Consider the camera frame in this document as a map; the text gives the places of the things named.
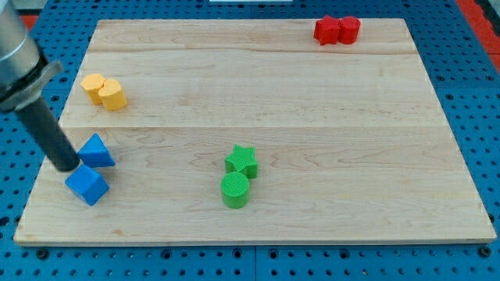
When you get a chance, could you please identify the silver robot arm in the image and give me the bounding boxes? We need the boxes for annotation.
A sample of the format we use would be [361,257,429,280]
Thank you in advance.
[1,0,63,112]

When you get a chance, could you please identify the yellow pentagon block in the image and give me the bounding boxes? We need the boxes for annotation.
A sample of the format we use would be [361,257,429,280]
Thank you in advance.
[80,73,106,105]

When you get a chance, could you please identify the blue triangle block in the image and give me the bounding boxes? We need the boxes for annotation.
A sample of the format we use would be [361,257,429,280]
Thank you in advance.
[78,133,115,168]

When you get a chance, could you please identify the green star block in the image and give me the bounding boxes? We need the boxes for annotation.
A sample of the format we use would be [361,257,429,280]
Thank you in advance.
[224,144,258,179]

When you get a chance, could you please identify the green cylinder block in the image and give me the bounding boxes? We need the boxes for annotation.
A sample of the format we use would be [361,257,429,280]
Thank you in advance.
[220,172,249,209]

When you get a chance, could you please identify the yellow heart block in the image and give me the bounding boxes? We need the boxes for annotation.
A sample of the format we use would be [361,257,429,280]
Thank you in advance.
[98,79,128,111]

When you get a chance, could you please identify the wooden board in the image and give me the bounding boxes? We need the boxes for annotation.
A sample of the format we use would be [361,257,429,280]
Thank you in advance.
[14,18,496,247]

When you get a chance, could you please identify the red cylinder block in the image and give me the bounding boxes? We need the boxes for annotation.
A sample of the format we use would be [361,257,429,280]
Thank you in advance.
[338,16,361,44]

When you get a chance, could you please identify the blue cube block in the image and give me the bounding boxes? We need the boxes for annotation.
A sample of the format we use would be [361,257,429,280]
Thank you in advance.
[65,165,109,206]

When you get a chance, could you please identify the red star block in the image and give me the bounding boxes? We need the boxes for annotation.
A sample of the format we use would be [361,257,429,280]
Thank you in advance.
[313,15,340,45]

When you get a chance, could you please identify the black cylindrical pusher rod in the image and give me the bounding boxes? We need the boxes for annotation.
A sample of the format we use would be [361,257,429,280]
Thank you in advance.
[15,97,80,172]

